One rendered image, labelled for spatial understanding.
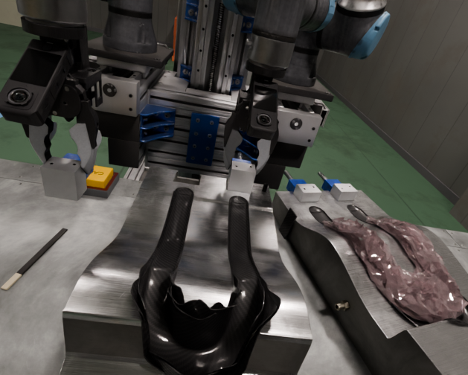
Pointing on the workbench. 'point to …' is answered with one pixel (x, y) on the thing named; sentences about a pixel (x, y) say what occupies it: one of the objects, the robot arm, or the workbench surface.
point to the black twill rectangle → (287, 222)
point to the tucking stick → (33, 260)
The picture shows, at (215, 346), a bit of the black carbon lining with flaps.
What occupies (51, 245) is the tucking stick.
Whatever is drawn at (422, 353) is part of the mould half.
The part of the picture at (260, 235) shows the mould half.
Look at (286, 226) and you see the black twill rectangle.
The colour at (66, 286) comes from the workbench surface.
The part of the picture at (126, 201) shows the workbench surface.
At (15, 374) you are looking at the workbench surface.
